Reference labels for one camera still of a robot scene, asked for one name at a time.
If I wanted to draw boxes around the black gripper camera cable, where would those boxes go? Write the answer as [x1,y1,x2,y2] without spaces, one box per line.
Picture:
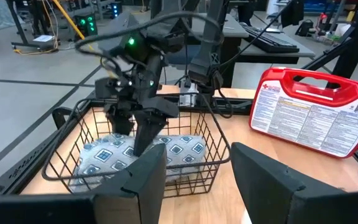
[75,11,225,68]

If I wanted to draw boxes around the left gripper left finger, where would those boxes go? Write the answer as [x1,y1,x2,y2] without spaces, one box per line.
[92,142,167,224]

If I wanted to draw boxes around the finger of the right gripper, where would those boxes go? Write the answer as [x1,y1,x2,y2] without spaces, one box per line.
[106,104,135,136]
[132,111,168,158]

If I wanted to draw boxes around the black keyboard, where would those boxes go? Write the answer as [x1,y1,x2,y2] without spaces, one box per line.
[242,25,300,54]

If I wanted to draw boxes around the black bag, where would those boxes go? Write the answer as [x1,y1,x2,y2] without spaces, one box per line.
[294,19,315,37]

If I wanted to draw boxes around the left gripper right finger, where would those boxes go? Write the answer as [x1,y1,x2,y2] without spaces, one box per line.
[230,142,306,224]

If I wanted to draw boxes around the black box blue lights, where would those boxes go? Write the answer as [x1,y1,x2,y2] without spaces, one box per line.
[109,1,124,19]

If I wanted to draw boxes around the blue-grey patterned soft pack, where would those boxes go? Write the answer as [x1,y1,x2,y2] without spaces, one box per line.
[68,133,207,194]

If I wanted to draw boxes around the grey desk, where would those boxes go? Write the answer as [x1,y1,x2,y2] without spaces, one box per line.
[166,14,316,90]

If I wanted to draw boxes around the yellow hanging cable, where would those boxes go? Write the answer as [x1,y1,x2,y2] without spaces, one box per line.
[53,0,117,78]

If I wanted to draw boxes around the red first aid kit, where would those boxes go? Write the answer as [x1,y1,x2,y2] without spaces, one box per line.
[249,67,358,159]

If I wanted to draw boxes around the black box green lights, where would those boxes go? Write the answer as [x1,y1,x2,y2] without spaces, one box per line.
[74,12,98,40]

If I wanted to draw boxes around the black floor stand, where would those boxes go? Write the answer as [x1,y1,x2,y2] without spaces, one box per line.
[6,0,58,50]

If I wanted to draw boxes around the black wire basket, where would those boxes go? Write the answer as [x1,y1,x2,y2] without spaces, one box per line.
[41,93,232,200]

